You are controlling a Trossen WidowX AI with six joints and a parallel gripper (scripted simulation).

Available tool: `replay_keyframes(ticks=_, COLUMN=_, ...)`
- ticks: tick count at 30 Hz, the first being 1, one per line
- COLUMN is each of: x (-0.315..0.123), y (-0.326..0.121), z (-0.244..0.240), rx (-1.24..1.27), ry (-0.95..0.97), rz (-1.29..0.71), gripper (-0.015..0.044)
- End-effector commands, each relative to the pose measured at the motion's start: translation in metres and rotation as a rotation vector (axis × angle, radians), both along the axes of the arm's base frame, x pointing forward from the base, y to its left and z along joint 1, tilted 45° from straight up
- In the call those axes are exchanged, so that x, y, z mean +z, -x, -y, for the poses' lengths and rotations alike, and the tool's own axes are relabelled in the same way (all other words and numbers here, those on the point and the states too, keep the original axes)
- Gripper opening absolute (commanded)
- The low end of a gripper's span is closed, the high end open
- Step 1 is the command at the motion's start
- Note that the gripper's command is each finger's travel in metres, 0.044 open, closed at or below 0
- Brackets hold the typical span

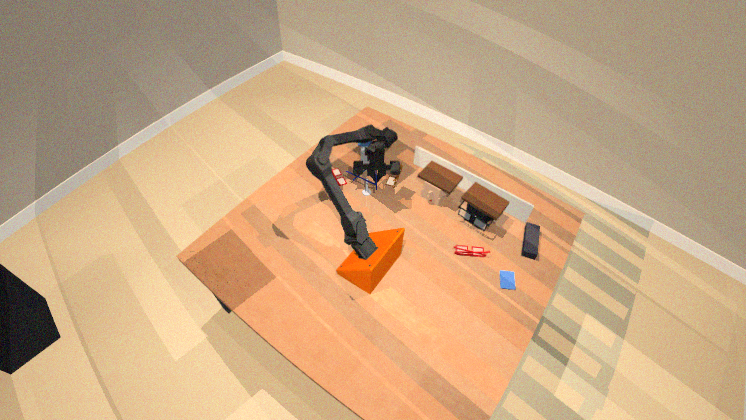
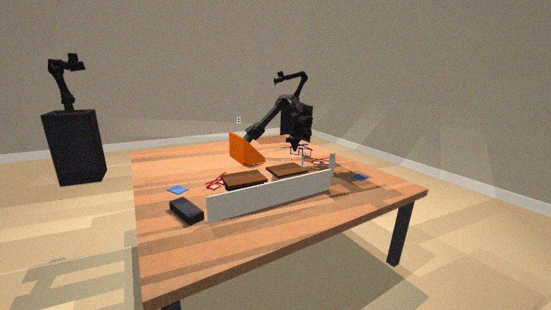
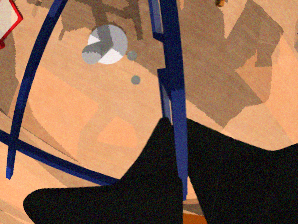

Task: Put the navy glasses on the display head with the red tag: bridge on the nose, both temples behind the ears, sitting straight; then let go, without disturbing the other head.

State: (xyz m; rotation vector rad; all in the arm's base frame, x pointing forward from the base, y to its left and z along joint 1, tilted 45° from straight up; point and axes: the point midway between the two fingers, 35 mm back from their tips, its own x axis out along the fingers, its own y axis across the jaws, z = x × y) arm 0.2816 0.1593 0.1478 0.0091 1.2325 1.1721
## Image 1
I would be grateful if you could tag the long white flat panel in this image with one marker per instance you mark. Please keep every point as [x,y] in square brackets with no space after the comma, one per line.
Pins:
[517,207]

